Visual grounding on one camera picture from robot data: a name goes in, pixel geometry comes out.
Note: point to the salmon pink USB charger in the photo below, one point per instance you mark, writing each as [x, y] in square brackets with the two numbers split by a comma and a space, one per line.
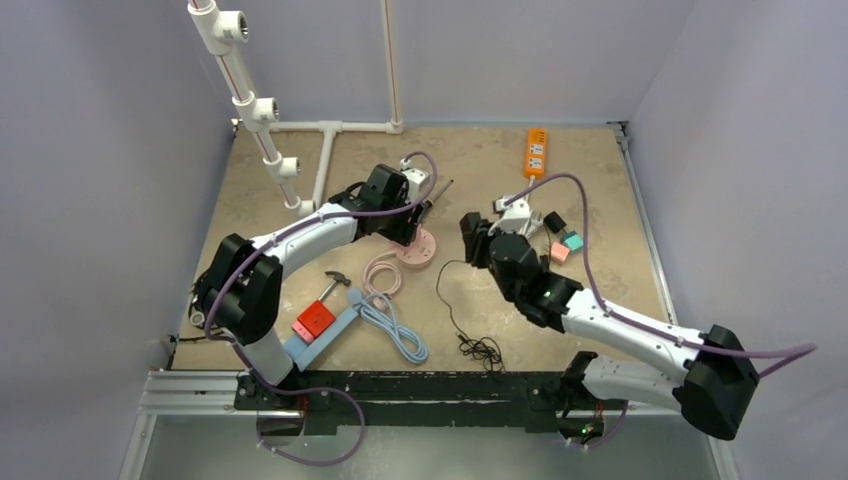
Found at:
[559, 252]

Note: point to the pink round socket base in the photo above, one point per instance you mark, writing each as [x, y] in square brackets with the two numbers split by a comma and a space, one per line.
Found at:
[419, 253]

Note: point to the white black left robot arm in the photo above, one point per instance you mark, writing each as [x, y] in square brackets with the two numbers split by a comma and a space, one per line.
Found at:
[241, 289]

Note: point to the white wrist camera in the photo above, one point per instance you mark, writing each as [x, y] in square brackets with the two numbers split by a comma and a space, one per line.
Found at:
[512, 218]
[416, 177]

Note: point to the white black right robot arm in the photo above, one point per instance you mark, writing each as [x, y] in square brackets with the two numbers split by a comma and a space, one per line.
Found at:
[707, 377]

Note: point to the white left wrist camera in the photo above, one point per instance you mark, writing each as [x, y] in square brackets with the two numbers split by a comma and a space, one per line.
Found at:
[416, 177]

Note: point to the orange power strip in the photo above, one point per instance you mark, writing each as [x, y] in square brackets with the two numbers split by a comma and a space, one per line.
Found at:
[535, 153]

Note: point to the black yellow flathead screwdriver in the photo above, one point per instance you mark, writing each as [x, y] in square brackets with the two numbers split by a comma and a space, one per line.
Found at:
[432, 199]

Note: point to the aluminium rail frame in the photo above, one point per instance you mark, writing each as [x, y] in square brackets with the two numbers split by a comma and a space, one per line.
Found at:
[437, 282]

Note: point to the black steel claw hammer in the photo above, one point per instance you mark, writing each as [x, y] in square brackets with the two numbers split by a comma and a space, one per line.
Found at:
[337, 278]

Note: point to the black power adapter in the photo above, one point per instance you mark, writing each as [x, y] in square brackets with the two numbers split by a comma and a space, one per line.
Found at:
[555, 224]

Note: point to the light blue power strip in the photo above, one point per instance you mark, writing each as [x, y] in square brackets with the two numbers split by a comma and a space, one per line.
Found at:
[303, 355]

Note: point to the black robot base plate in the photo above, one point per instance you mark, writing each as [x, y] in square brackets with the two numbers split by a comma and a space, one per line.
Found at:
[535, 401]

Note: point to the small pink plug block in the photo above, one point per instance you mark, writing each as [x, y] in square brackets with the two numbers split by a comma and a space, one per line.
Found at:
[302, 332]

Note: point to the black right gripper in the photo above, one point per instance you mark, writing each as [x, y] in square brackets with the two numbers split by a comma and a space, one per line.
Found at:
[475, 237]

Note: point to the red cube socket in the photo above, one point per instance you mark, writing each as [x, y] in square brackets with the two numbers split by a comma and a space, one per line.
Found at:
[316, 318]

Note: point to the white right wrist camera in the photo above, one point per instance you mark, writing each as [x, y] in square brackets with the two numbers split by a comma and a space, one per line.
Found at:
[512, 218]

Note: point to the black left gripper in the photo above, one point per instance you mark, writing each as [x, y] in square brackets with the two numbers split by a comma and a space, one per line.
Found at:
[403, 231]

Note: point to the teal USB charger plug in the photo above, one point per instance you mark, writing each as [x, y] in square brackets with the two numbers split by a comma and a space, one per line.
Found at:
[573, 241]

